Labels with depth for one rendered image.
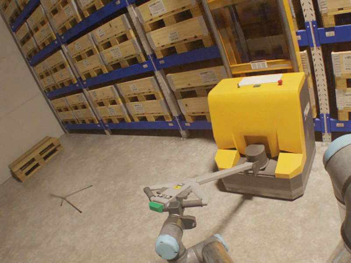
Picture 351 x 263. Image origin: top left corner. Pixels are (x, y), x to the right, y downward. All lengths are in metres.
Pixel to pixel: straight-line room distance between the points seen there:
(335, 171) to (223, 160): 1.79
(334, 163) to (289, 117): 1.41
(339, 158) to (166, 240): 0.65
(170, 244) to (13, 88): 6.02
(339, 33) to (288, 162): 1.15
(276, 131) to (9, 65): 5.95
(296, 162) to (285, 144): 0.17
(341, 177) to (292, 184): 1.56
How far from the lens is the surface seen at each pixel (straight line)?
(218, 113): 2.21
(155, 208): 1.24
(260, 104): 2.02
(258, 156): 2.09
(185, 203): 1.22
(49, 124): 6.81
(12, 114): 6.55
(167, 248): 0.96
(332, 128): 2.71
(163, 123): 3.70
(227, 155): 2.30
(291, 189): 2.14
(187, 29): 2.76
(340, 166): 0.56
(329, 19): 2.29
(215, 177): 1.59
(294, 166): 2.04
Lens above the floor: 1.66
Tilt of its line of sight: 27 degrees down
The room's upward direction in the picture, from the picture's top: 23 degrees counter-clockwise
